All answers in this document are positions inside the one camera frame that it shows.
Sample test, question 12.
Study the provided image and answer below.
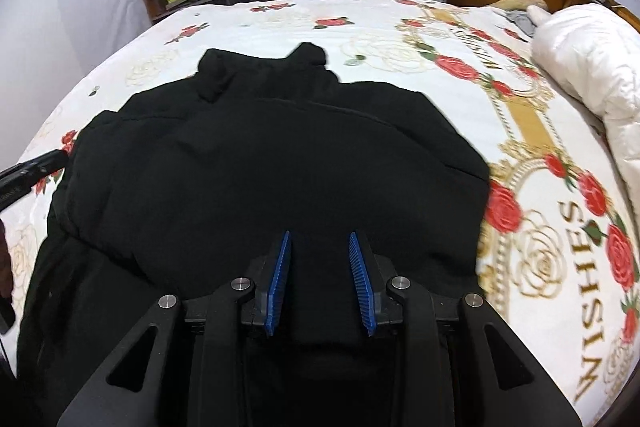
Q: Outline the black large garment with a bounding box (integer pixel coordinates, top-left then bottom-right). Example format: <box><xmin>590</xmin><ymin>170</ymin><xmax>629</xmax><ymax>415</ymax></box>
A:
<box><xmin>17</xmin><ymin>43</ymin><xmax>489</xmax><ymax>426</ymax></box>

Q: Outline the floral rose bed blanket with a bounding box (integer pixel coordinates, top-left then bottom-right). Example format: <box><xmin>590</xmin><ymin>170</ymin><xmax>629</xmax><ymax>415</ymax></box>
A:
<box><xmin>25</xmin><ymin>0</ymin><xmax>639</xmax><ymax>426</ymax></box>

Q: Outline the white duvet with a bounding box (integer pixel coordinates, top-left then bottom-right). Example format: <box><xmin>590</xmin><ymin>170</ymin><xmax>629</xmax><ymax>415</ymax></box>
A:
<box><xmin>532</xmin><ymin>4</ymin><xmax>640</xmax><ymax>209</ymax></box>

